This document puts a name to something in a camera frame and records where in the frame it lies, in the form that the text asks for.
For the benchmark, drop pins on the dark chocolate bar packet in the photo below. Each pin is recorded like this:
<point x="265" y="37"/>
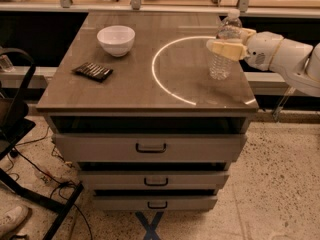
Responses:
<point x="93" y="71"/>

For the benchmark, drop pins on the clear plastic water bottle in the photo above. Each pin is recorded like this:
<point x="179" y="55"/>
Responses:
<point x="230" y="30"/>

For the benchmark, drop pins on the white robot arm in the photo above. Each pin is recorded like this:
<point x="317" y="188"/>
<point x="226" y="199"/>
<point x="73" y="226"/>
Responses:
<point x="297" y="63"/>

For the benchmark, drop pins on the grey drawer cabinet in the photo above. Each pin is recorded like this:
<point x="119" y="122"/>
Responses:
<point x="162" y="86"/>

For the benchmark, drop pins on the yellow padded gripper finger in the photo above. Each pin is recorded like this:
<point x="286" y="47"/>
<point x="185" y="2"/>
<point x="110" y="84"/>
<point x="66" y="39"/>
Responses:
<point x="247" y="33"/>
<point x="234" y="51"/>

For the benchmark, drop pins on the metal shelf rail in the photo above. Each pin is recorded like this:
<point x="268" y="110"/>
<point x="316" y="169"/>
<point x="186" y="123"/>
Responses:
<point x="299" y="8"/>

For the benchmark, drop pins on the top grey drawer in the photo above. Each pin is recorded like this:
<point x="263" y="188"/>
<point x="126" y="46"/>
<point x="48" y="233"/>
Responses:
<point x="150" y="148"/>

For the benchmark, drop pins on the middle grey drawer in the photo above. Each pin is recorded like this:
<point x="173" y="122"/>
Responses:
<point x="153" y="180"/>

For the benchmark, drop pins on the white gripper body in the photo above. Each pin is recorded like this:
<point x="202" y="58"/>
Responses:
<point x="262" y="50"/>

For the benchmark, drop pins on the white ceramic bowl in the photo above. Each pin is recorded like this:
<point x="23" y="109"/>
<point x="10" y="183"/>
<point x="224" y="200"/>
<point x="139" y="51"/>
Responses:
<point x="116" y="40"/>

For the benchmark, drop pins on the grey drawer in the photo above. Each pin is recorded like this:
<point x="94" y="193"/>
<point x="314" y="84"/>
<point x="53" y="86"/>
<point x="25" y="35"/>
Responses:
<point x="150" y="148"/>
<point x="153" y="180"/>
<point x="159" y="203"/>

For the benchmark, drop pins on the bottom grey drawer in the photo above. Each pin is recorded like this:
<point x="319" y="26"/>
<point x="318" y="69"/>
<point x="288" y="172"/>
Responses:
<point x="159" y="203"/>

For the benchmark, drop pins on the white sneaker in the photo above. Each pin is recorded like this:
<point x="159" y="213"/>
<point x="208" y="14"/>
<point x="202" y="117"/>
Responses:
<point x="12" y="219"/>

